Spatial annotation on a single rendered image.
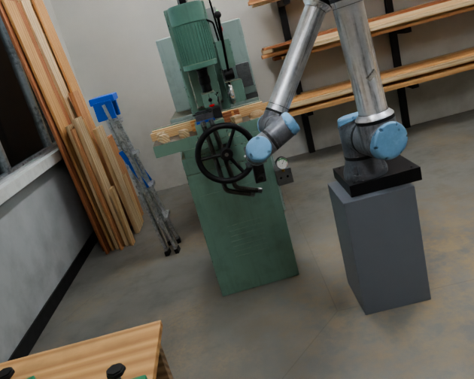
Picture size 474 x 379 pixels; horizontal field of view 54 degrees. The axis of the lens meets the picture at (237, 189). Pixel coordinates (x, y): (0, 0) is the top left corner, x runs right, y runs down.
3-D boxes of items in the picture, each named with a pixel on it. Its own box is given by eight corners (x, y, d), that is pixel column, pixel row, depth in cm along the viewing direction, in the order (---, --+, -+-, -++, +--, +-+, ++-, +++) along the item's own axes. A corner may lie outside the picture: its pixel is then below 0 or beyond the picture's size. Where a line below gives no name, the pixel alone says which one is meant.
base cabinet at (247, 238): (221, 297, 257) (184, 177, 236) (214, 253, 313) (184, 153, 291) (300, 274, 259) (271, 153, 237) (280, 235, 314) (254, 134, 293)
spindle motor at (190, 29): (184, 73, 230) (165, 7, 220) (184, 71, 247) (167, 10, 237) (219, 64, 230) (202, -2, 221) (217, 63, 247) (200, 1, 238)
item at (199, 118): (196, 125, 221) (193, 113, 220) (195, 121, 232) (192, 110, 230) (223, 117, 222) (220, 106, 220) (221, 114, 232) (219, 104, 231)
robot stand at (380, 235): (405, 268, 238) (389, 167, 222) (431, 299, 209) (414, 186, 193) (347, 283, 239) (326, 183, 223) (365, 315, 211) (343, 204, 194)
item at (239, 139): (185, 159, 234) (183, 151, 233) (184, 150, 254) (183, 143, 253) (262, 137, 235) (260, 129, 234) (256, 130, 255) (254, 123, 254)
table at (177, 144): (154, 163, 223) (150, 151, 221) (158, 150, 252) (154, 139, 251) (277, 129, 225) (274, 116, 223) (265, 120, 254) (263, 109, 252)
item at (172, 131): (152, 141, 245) (150, 134, 244) (153, 140, 247) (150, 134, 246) (277, 107, 247) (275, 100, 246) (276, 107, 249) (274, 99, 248)
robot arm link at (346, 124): (368, 144, 212) (360, 106, 207) (389, 150, 196) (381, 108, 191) (337, 155, 209) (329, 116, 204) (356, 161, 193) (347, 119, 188)
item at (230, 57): (221, 70, 256) (214, 42, 252) (220, 69, 265) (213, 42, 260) (236, 65, 256) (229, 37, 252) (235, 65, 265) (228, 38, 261)
